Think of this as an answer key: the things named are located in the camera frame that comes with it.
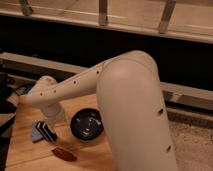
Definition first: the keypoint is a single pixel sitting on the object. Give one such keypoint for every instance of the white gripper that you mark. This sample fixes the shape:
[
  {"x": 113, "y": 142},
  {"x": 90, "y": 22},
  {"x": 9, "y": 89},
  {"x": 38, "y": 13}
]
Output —
[{"x": 54, "y": 114}]

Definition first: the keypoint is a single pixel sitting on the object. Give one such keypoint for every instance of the black white striped eraser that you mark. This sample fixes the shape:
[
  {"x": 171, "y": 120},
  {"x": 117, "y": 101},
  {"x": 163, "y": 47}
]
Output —
[{"x": 44, "y": 130}]

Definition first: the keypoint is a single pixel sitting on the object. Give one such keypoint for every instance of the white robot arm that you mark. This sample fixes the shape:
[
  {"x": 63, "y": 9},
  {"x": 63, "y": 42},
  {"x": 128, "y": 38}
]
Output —
[{"x": 131, "y": 104}]

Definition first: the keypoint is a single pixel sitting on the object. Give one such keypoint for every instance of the black bowl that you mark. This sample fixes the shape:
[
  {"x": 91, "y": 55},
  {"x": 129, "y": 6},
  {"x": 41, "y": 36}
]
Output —
[{"x": 86, "y": 124}]

